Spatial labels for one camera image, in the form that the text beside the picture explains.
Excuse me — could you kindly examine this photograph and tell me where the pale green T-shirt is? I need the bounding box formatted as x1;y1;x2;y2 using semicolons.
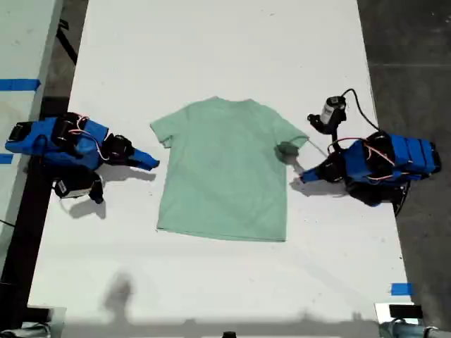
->
149;95;310;243

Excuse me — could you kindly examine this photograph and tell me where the pale grey tube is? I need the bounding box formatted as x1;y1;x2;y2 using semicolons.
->
378;318;451;338

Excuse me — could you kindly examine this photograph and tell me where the black diagonal strut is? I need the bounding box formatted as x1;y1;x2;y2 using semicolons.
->
56;17;78;66

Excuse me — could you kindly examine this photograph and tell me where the black camera stalk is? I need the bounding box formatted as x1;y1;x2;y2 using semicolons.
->
329;119;345;149

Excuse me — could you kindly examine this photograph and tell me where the black camera cable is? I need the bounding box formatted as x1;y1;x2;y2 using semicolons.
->
340;88;380;130

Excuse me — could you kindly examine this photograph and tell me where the square blue tape piece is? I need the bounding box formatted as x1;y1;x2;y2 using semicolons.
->
390;282;413;296

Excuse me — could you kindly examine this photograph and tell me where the long blue tape strip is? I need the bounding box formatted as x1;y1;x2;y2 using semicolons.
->
0;79;42;92

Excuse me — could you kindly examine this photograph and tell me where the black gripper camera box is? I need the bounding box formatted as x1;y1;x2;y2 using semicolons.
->
307;95;348;134
51;171;105;205

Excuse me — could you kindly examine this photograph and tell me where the pale side table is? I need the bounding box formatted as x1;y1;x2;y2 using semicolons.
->
0;0;64;268

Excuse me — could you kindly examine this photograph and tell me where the small black box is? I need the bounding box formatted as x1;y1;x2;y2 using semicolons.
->
389;304;423;320
26;306;54;323

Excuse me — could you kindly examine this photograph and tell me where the black frame beam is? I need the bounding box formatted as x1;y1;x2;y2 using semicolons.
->
0;96;70;328

